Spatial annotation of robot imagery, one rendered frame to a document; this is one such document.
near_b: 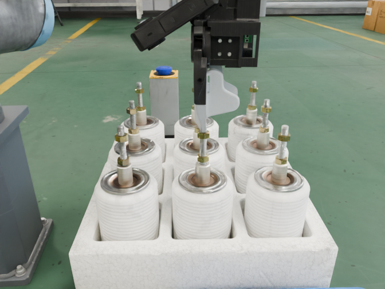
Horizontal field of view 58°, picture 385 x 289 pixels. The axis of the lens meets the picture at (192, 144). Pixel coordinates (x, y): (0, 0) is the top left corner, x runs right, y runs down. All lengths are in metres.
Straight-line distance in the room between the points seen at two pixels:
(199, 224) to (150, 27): 0.28
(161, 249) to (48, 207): 0.51
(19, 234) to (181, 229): 0.34
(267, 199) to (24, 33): 0.51
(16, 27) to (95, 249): 0.41
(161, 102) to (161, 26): 0.46
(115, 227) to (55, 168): 0.64
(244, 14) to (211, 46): 0.05
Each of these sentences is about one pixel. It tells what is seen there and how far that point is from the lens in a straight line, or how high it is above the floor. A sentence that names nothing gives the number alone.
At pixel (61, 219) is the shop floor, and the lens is 0.92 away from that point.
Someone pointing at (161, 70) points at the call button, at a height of 0.33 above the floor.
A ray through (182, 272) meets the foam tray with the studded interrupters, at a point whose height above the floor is 0.14.
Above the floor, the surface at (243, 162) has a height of 0.23.
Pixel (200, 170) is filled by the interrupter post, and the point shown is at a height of 0.27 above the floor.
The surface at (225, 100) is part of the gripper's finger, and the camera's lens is 0.46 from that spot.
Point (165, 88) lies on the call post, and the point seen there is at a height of 0.29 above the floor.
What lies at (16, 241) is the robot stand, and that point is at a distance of 0.76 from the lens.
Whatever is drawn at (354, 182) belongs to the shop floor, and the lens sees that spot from 1.11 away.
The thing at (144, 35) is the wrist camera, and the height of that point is 0.47.
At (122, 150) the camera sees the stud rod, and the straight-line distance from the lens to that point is 0.51.
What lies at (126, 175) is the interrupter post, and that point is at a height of 0.27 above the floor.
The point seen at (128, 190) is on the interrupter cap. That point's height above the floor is 0.25.
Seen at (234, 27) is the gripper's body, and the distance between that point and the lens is 0.43.
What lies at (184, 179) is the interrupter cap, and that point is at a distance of 0.53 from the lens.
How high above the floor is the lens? 0.53
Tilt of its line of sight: 26 degrees down
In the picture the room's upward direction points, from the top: straight up
